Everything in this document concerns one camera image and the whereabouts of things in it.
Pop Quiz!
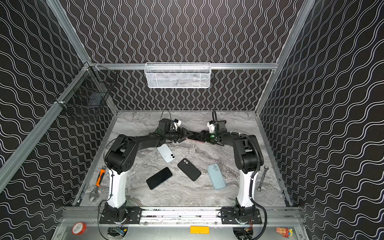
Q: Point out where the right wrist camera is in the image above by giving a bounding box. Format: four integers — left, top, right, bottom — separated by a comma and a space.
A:
207, 120, 217, 134

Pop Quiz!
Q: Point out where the white wire mesh basket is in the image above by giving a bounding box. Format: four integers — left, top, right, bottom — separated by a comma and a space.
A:
144, 62, 212, 89

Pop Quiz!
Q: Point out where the black phone screen up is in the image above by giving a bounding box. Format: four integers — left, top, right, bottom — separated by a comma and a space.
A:
146, 167, 173, 190

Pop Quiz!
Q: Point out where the red yellow toy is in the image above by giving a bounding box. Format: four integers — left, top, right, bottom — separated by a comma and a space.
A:
276, 227, 293, 239

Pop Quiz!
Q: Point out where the black phone purple edge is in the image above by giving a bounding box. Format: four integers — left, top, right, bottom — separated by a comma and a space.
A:
187, 131, 207, 143

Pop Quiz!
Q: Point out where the yellow block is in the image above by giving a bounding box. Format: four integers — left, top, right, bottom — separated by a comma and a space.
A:
190, 226, 210, 235

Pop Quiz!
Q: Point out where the black wire basket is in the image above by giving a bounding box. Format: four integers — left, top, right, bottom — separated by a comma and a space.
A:
58, 66, 117, 120

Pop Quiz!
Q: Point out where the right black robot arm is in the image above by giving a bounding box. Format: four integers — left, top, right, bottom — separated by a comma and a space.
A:
197, 119, 268, 240

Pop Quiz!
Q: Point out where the red tape roll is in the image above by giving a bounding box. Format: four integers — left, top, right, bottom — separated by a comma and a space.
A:
72, 222, 87, 235

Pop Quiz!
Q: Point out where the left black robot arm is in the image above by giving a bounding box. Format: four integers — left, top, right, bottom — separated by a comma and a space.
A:
103, 119, 194, 223

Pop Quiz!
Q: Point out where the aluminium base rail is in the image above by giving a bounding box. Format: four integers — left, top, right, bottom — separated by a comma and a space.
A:
60, 207, 302, 228

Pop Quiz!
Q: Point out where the silver spanner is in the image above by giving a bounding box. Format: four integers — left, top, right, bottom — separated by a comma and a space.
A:
257, 166, 269, 192

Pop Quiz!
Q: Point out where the black phone case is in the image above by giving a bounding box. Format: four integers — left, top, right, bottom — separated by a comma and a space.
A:
178, 158, 202, 182

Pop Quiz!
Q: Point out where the white phone face down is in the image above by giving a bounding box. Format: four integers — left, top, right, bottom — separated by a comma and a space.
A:
157, 144, 176, 164

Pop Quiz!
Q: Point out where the orange adjustable wrench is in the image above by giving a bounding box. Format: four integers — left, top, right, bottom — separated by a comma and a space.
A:
89, 166, 106, 202

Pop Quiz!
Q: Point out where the light blue phone case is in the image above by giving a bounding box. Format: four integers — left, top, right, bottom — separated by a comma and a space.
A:
207, 164, 226, 190

